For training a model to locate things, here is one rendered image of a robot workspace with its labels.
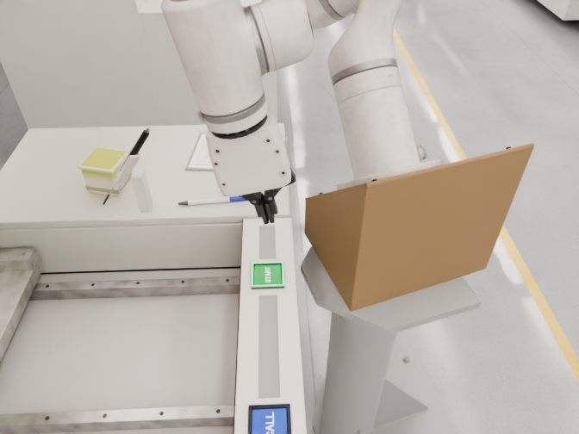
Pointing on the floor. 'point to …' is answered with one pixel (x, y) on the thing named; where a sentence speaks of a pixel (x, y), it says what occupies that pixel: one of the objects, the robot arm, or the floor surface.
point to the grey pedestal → (380, 359)
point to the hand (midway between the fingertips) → (266, 207)
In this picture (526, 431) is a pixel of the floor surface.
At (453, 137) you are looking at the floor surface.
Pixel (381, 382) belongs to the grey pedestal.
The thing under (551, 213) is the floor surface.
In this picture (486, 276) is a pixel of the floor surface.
